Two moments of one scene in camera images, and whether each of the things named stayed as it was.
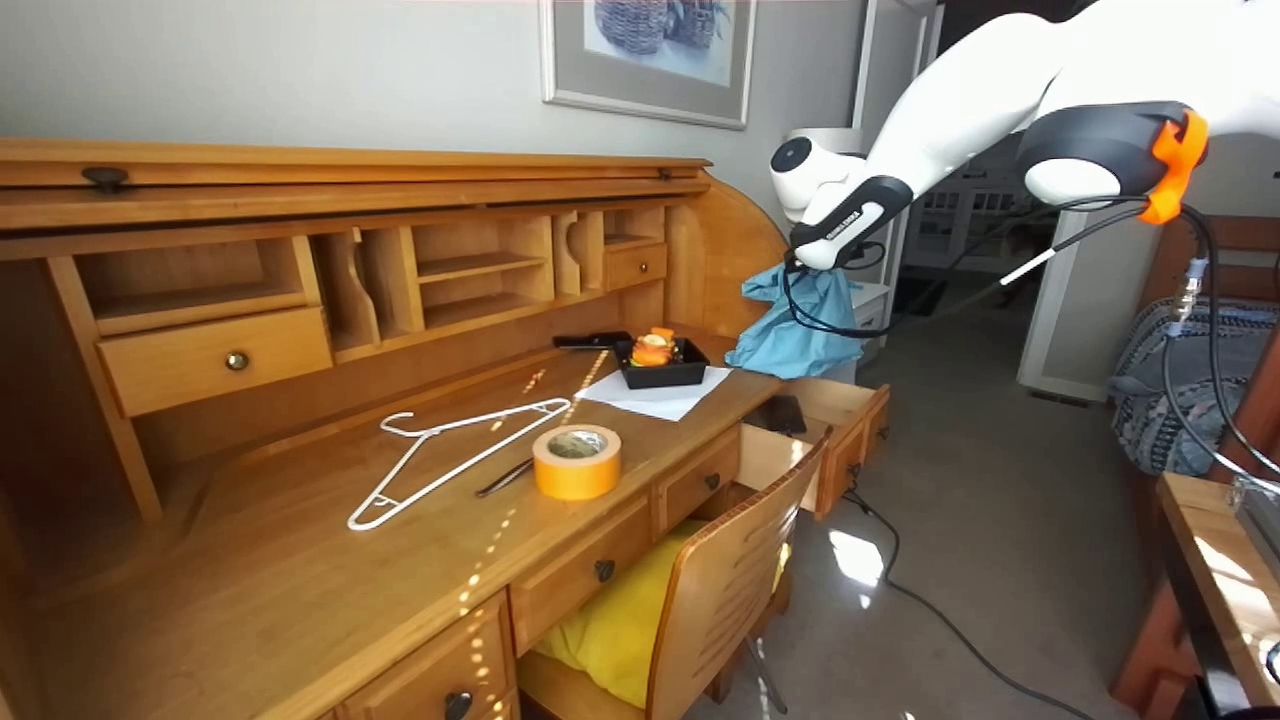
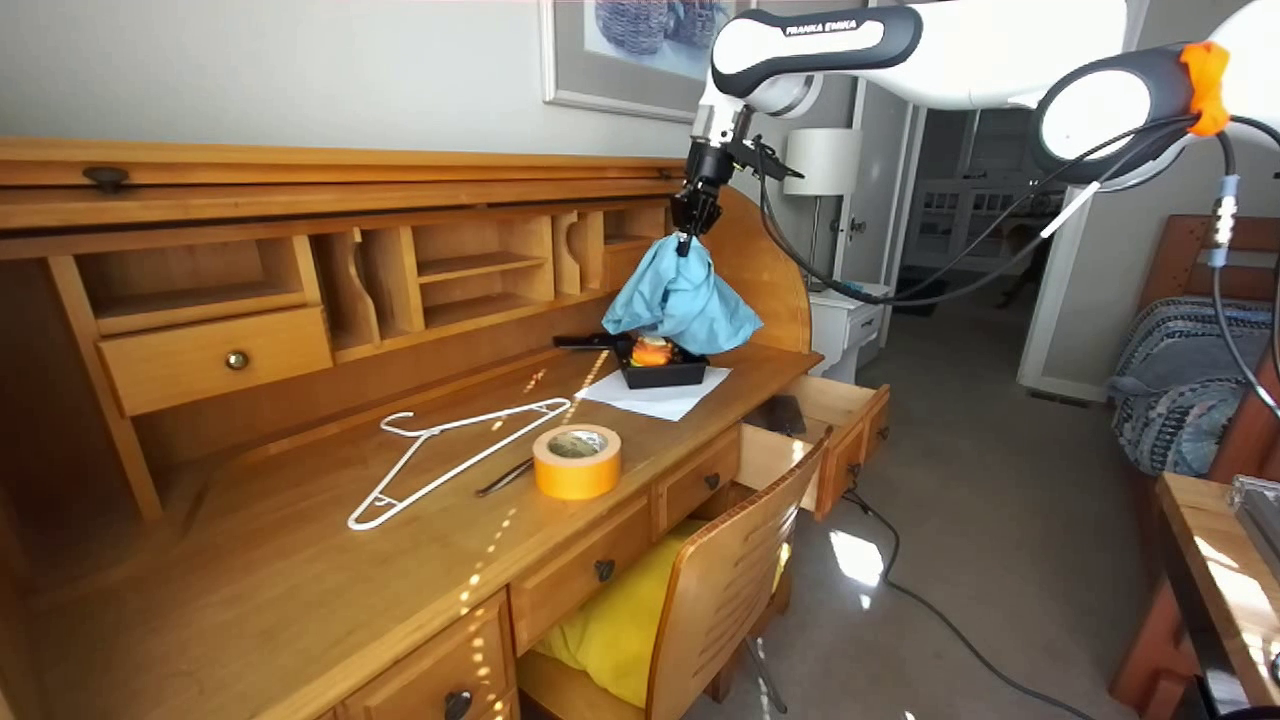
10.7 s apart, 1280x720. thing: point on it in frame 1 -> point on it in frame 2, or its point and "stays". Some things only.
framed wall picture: x=651 y=59 stays
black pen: x=507 y=478 stays
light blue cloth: x=810 y=324 -> x=685 y=298
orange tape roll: x=577 y=461 stays
